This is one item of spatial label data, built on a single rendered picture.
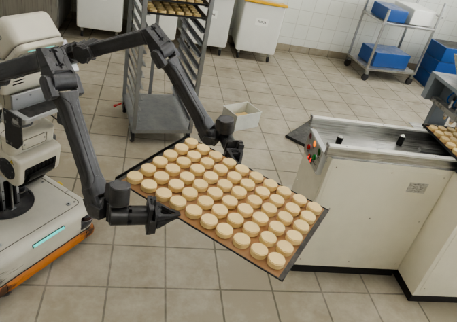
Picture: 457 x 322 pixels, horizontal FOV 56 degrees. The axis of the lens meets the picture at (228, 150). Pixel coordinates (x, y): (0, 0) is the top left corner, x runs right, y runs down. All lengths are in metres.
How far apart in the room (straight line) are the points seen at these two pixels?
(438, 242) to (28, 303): 2.12
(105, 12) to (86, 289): 3.69
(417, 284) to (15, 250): 2.13
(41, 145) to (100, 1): 3.49
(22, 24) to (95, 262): 1.33
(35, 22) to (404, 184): 1.88
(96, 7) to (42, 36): 3.64
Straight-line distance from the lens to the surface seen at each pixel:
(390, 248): 2.73
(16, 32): 1.74
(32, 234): 2.29
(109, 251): 2.57
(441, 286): 2.84
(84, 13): 5.44
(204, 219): 1.27
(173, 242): 2.64
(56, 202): 2.45
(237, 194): 1.40
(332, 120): 2.39
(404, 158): 2.33
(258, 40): 5.56
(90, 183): 1.28
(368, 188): 2.35
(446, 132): 2.72
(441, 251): 2.59
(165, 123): 3.50
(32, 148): 2.04
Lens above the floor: 1.86
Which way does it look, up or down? 31 degrees down
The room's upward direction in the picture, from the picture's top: 13 degrees clockwise
